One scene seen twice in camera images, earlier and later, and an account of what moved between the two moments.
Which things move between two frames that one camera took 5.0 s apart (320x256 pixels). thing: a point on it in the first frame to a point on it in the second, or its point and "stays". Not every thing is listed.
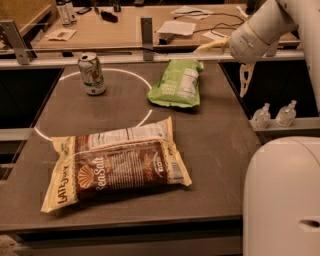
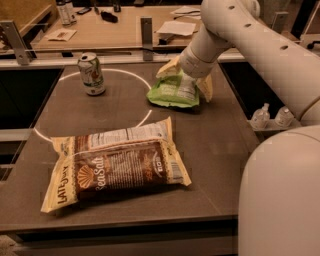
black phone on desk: x=84 y=11 stays
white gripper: x=247 y=42 to x=194 y=65
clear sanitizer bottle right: x=286 y=115 stays
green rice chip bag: x=178 y=85 stays
